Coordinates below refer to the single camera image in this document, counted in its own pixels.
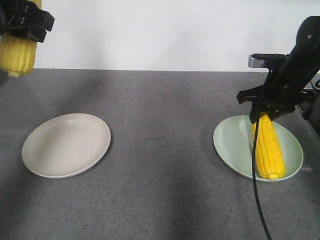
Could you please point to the corn cob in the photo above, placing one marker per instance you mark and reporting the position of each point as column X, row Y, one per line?
column 18, row 48
column 269, row 159

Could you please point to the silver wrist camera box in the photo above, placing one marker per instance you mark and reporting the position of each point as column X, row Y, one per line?
column 266, row 60

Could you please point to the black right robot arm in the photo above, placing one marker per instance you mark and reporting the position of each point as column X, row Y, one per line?
column 307, row 40

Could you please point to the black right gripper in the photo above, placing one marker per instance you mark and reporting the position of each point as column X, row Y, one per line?
column 284, row 87

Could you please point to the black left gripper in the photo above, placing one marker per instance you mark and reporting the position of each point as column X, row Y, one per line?
column 24, row 19

